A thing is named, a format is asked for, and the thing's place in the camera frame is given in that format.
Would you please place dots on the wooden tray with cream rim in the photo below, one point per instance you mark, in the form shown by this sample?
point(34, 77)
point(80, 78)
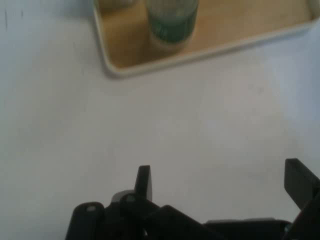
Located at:
point(225, 30)

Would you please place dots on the green label water bottle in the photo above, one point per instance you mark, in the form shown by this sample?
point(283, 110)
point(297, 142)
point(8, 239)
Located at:
point(117, 2)
point(172, 27)

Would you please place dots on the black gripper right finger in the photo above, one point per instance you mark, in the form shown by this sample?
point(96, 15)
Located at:
point(300, 180)

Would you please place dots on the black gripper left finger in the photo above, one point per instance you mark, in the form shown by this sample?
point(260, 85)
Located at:
point(143, 182)

